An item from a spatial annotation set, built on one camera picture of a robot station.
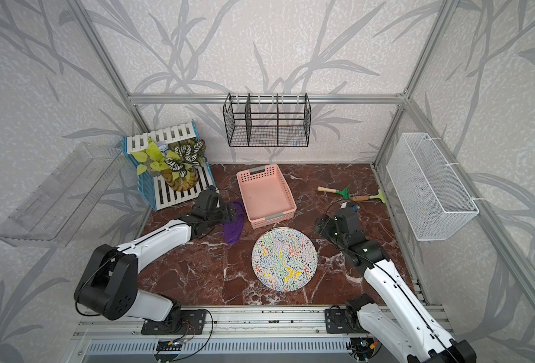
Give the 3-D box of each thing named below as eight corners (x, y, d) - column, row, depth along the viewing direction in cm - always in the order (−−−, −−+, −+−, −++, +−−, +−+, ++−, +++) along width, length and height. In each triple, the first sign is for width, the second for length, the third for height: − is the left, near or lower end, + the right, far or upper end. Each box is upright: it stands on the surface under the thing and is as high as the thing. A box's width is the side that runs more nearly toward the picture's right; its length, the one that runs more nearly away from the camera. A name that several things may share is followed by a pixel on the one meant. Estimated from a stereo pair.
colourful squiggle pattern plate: (250, 292, 82) (249, 289, 78) (255, 232, 97) (254, 227, 94) (318, 292, 82) (320, 289, 79) (312, 232, 97) (314, 227, 94)
